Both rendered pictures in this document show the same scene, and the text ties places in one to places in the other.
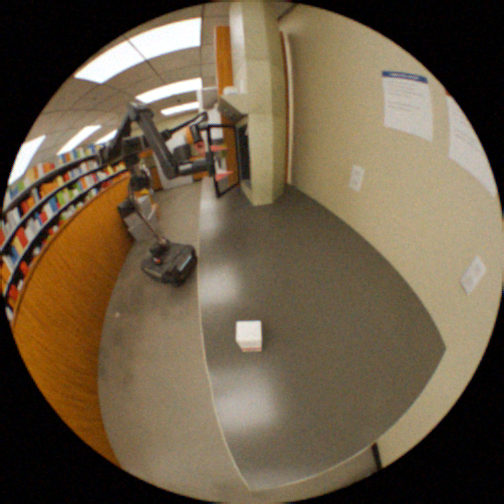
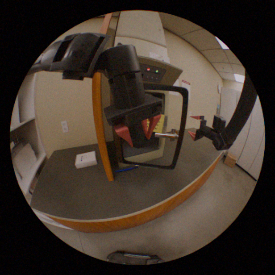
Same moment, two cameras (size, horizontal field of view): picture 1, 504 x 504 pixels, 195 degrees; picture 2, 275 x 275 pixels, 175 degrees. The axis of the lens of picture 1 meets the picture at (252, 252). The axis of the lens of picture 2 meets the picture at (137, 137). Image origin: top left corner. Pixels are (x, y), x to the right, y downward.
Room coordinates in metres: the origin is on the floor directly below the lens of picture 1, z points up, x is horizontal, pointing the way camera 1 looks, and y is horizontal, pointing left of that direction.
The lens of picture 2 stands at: (1.01, 0.45, 1.32)
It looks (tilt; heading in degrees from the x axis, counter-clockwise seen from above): 24 degrees down; 261
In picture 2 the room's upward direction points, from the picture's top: straight up
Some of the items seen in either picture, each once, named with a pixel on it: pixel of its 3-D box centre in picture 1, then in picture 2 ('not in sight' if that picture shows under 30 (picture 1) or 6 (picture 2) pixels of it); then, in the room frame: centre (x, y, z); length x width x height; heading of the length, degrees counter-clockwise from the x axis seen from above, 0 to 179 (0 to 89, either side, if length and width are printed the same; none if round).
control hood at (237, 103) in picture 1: (229, 110); (150, 72); (0.89, 0.07, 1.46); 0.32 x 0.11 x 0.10; 13
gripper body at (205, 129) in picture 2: (202, 165); (205, 131); (0.61, 0.17, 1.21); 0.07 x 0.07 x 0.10; 13
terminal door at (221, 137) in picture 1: (226, 158); (149, 132); (0.91, 0.11, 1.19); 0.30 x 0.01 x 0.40; 157
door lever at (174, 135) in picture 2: not in sight; (166, 134); (0.85, 0.17, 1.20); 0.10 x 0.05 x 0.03; 157
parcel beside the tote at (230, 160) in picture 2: not in sight; (230, 159); (-1.88, -0.09, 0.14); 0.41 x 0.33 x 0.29; 109
